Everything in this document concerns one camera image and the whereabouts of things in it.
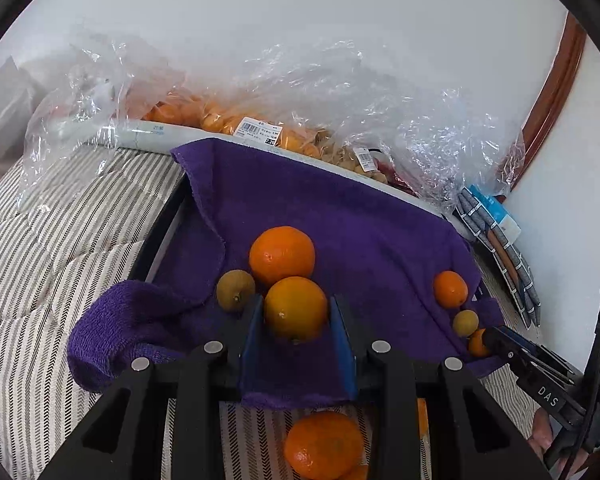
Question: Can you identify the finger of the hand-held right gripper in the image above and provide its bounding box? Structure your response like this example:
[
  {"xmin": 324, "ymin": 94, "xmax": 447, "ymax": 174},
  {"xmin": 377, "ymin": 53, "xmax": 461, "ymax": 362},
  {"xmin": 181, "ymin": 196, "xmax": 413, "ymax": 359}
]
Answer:
[{"xmin": 481, "ymin": 326, "xmax": 578, "ymax": 387}]

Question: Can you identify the clear plastic bag of longans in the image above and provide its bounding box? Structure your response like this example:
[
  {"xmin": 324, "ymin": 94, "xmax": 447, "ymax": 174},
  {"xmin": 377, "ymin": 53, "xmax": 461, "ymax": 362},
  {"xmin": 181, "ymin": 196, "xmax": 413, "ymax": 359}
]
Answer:
[{"xmin": 325, "ymin": 85, "xmax": 526, "ymax": 211}]

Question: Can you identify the yellowish orange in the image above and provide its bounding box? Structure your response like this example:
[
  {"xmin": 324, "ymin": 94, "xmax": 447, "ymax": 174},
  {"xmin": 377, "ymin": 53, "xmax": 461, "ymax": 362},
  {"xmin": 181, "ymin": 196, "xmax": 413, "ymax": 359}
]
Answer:
[{"xmin": 263, "ymin": 276, "xmax": 329, "ymax": 344}]

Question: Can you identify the large orange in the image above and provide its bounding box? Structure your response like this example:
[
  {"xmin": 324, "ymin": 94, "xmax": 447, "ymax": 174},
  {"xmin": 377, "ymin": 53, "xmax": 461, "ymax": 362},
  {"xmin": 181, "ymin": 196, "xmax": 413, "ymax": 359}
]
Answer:
[{"xmin": 249, "ymin": 226, "xmax": 316, "ymax": 288}]

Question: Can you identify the person's right hand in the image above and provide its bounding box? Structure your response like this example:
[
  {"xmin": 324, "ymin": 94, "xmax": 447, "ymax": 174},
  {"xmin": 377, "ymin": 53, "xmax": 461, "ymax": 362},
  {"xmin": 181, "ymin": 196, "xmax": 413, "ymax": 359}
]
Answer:
[{"xmin": 527, "ymin": 407, "xmax": 557, "ymax": 461}]

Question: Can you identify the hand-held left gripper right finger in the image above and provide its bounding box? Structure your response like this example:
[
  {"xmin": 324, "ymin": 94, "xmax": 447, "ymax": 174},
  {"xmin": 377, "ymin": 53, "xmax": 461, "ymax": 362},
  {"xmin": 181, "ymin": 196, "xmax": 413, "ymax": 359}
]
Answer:
[{"xmin": 328, "ymin": 295, "xmax": 551, "ymax": 480}]

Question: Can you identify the small yellow-green fruit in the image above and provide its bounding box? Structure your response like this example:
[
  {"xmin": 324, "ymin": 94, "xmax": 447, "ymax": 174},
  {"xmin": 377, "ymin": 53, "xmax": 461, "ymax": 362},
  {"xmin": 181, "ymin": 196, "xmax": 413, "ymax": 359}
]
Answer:
[{"xmin": 216, "ymin": 269, "xmax": 256, "ymax": 312}]

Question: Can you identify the black tray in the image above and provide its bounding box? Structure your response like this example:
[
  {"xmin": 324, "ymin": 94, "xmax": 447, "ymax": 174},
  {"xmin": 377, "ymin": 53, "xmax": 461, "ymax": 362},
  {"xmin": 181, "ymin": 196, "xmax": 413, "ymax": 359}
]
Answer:
[{"xmin": 127, "ymin": 175, "xmax": 191, "ymax": 286}]

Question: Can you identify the white plastic bag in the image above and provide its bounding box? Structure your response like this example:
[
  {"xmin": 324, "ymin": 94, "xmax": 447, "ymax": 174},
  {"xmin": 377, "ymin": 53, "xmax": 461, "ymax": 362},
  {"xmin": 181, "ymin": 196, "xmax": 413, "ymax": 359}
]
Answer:
[{"xmin": 0, "ymin": 55, "xmax": 46, "ymax": 176}]

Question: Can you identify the empty clear plastic bag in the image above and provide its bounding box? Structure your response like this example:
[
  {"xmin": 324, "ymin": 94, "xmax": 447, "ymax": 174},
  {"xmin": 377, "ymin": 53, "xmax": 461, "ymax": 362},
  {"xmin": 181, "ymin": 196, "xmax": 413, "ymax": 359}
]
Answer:
[{"xmin": 20, "ymin": 25, "xmax": 186, "ymax": 211}]

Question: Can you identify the brown wooden door frame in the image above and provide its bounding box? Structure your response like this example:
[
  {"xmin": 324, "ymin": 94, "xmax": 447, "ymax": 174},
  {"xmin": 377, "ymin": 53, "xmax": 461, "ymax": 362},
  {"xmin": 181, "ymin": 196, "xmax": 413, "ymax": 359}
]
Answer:
[{"xmin": 500, "ymin": 10, "xmax": 588, "ymax": 196}]

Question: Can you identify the brown longan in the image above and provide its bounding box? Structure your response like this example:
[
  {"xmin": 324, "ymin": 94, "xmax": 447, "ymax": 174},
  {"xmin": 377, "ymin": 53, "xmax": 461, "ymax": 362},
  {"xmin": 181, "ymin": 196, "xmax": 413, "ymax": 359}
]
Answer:
[{"xmin": 452, "ymin": 309, "xmax": 480, "ymax": 338}]

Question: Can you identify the folded grey checked cloth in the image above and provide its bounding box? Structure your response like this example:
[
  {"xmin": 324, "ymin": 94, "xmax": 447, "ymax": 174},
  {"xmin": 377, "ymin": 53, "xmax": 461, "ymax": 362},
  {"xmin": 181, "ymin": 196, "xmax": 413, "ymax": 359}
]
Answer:
[{"xmin": 452, "ymin": 187, "xmax": 543, "ymax": 331}]

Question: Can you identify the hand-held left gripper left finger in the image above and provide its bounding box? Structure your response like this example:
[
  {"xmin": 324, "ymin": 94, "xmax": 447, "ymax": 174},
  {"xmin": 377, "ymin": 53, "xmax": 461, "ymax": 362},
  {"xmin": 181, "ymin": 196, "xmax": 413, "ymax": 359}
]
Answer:
[{"xmin": 40, "ymin": 292, "xmax": 266, "ymax": 480}]

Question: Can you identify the purple towel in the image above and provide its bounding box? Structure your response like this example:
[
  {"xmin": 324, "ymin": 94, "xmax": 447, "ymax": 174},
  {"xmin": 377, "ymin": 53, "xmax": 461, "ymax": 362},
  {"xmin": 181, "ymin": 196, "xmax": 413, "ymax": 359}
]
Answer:
[{"xmin": 67, "ymin": 139, "xmax": 503, "ymax": 411}]

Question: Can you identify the blue and white tissue pack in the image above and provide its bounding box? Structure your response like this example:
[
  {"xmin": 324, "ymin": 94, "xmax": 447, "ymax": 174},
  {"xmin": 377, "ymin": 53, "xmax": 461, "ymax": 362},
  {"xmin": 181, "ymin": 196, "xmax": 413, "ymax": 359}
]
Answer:
[{"xmin": 467, "ymin": 185, "xmax": 523, "ymax": 243}]

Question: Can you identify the small orange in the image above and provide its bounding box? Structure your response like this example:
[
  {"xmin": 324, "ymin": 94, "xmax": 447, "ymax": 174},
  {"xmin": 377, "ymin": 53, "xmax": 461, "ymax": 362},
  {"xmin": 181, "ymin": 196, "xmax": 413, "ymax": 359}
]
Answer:
[{"xmin": 467, "ymin": 328, "xmax": 491, "ymax": 358}]

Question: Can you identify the clear plastic bag of oranges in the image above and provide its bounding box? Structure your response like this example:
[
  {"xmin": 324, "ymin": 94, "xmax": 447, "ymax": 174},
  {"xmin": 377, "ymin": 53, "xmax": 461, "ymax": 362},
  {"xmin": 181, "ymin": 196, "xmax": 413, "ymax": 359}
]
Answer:
[{"xmin": 125, "ymin": 40, "xmax": 341, "ymax": 161}]

